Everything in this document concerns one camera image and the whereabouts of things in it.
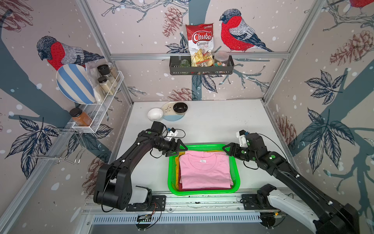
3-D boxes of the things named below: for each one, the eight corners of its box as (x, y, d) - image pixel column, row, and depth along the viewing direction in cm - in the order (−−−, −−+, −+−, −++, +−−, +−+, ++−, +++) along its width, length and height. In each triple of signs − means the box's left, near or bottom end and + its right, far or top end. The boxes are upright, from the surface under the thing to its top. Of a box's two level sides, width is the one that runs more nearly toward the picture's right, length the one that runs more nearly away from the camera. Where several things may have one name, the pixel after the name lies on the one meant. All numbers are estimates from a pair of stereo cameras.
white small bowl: (148, 122, 110) (146, 117, 105) (150, 113, 116) (148, 108, 111) (162, 122, 110) (161, 117, 105) (164, 113, 116) (162, 107, 111)
